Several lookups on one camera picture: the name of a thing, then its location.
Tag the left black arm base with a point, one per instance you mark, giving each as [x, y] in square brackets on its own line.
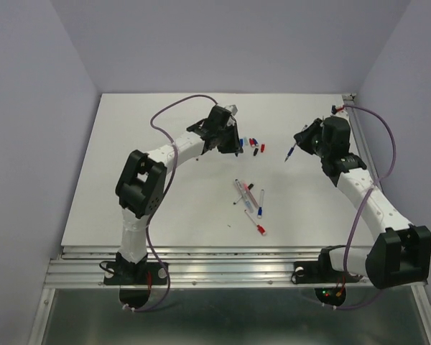
[142, 288]

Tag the blue tipped white pen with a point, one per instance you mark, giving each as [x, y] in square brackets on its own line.
[243, 195]

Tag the red transparent pen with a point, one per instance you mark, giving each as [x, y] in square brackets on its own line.
[250, 196]

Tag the aluminium rail frame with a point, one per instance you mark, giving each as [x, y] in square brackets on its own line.
[222, 295]

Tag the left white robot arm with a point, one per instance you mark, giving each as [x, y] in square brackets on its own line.
[141, 186]

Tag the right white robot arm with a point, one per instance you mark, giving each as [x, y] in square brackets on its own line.
[401, 251]

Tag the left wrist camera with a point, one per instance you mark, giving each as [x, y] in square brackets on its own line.
[232, 109]

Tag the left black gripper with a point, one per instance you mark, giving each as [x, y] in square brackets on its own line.
[234, 147]

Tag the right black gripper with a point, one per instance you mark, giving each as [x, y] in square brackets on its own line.
[302, 137]

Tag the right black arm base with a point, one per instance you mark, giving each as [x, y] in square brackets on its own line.
[330, 284]

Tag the black cap marker centre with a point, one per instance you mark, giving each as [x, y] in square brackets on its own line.
[240, 198]

